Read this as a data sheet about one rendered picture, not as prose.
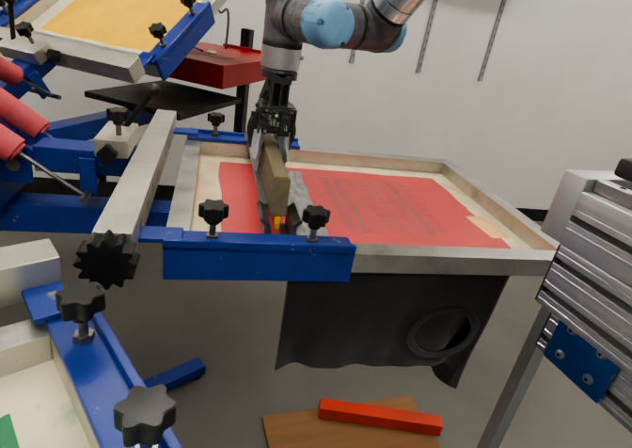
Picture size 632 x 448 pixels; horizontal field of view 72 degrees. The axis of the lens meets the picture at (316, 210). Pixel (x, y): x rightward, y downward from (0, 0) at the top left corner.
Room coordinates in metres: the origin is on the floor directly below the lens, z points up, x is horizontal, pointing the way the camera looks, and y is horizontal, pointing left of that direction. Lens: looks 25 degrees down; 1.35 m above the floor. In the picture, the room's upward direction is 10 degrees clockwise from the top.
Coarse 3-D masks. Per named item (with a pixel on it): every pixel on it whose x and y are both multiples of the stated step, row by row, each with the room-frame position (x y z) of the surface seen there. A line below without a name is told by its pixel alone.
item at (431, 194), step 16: (224, 176) 0.96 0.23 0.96; (240, 176) 0.98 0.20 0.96; (304, 176) 1.05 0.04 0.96; (320, 176) 1.07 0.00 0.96; (336, 176) 1.09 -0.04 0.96; (352, 176) 1.12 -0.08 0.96; (368, 176) 1.14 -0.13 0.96; (384, 176) 1.16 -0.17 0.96; (400, 176) 1.19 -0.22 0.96; (224, 192) 0.87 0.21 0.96; (240, 192) 0.88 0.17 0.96; (256, 192) 0.90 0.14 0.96; (320, 192) 0.96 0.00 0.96; (416, 192) 1.08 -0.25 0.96; (432, 192) 1.10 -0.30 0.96; (448, 192) 1.12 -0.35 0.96; (464, 208) 1.02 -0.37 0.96
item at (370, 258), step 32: (192, 160) 0.94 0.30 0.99; (288, 160) 1.15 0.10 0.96; (320, 160) 1.18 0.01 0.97; (352, 160) 1.20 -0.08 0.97; (384, 160) 1.23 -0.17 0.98; (416, 160) 1.25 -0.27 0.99; (448, 160) 1.31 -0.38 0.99; (192, 192) 0.77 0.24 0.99; (480, 192) 1.07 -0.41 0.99; (512, 224) 0.93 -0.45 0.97; (384, 256) 0.65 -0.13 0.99; (416, 256) 0.66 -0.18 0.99; (448, 256) 0.68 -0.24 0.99; (480, 256) 0.70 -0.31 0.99; (512, 256) 0.72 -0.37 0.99; (544, 256) 0.75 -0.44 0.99
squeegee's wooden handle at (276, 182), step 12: (264, 144) 0.86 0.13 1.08; (264, 156) 0.82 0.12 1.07; (276, 156) 0.79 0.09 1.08; (264, 168) 0.80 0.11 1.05; (276, 168) 0.72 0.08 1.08; (264, 180) 0.79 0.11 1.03; (276, 180) 0.68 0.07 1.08; (288, 180) 0.69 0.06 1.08; (276, 192) 0.68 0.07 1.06; (288, 192) 0.69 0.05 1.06; (276, 204) 0.68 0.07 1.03
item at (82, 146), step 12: (36, 144) 0.75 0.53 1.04; (48, 144) 0.76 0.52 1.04; (60, 144) 0.77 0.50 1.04; (72, 144) 0.78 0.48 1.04; (84, 144) 0.79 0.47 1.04; (36, 156) 0.74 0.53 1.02; (48, 156) 0.74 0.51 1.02; (60, 156) 0.75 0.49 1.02; (72, 156) 0.75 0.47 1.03; (84, 156) 0.76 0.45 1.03; (96, 156) 0.77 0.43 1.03; (36, 168) 0.74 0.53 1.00; (48, 168) 0.74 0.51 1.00; (60, 168) 0.75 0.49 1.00; (72, 168) 0.75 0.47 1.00; (108, 168) 0.77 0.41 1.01; (120, 168) 0.78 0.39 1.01
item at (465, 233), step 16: (240, 208) 0.80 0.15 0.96; (256, 208) 0.82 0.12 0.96; (432, 208) 0.98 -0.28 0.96; (448, 208) 1.00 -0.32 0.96; (224, 224) 0.72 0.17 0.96; (240, 224) 0.73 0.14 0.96; (256, 224) 0.75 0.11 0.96; (272, 224) 0.76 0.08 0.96; (336, 224) 0.81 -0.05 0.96; (448, 224) 0.90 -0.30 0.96; (464, 224) 0.92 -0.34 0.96; (352, 240) 0.75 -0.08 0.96; (368, 240) 0.76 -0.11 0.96; (384, 240) 0.77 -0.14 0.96; (400, 240) 0.78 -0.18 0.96; (416, 240) 0.79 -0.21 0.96; (432, 240) 0.81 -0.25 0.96; (448, 240) 0.82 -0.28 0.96; (464, 240) 0.83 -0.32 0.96; (480, 240) 0.85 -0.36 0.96; (496, 240) 0.86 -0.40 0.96
